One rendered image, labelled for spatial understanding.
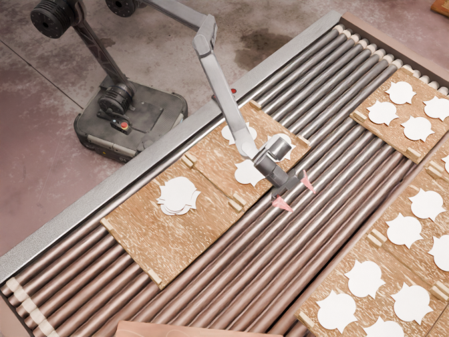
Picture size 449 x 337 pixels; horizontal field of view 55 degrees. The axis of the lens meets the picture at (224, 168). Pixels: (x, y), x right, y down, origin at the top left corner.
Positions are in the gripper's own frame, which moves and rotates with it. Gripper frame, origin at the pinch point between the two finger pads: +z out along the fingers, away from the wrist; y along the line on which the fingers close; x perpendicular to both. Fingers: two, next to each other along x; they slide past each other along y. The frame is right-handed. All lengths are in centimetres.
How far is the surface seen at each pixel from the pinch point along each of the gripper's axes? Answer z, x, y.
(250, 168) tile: -12.6, -32.2, 13.3
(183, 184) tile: -28.3, -20.1, 32.8
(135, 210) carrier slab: -35, -13, 50
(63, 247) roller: -45, 0, 74
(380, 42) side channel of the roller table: 1, -98, -61
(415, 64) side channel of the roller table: 18, -89, -65
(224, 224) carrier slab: -8.0, -12.8, 30.4
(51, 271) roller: -43, 7, 79
